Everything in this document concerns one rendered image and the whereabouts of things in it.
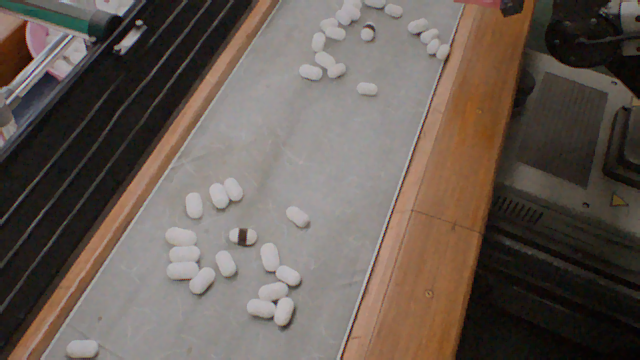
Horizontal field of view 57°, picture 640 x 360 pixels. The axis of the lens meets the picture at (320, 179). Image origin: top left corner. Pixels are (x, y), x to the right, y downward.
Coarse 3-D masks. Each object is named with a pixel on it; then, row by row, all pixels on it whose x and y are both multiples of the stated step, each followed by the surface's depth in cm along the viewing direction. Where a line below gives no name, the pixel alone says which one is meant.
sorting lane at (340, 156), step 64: (320, 0) 104; (448, 0) 107; (256, 64) 93; (384, 64) 95; (256, 128) 85; (320, 128) 86; (384, 128) 87; (192, 192) 78; (256, 192) 79; (320, 192) 80; (384, 192) 80; (128, 256) 72; (256, 256) 73; (320, 256) 74; (128, 320) 67; (192, 320) 68; (256, 320) 68; (320, 320) 69
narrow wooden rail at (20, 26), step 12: (0, 12) 92; (0, 24) 90; (12, 24) 91; (24, 24) 92; (0, 36) 89; (12, 36) 90; (24, 36) 93; (0, 48) 89; (12, 48) 91; (24, 48) 94; (0, 60) 90; (12, 60) 92; (24, 60) 95; (0, 72) 90; (12, 72) 93; (0, 84) 91
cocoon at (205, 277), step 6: (204, 270) 69; (210, 270) 70; (198, 276) 69; (204, 276) 69; (210, 276) 69; (192, 282) 68; (198, 282) 68; (204, 282) 69; (210, 282) 69; (192, 288) 68; (198, 288) 68; (204, 288) 69
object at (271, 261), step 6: (264, 246) 72; (270, 246) 72; (264, 252) 71; (270, 252) 71; (276, 252) 72; (264, 258) 71; (270, 258) 71; (276, 258) 71; (264, 264) 71; (270, 264) 71; (276, 264) 71; (270, 270) 71
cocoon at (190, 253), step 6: (192, 246) 71; (174, 252) 70; (180, 252) 70; (186, 252) 70; (192, 252) 71; (198, 252) 71; (174, 258) 70; (180, 258) 70; (186, 258) 70; (192, 258) 71; (198, 258) 71
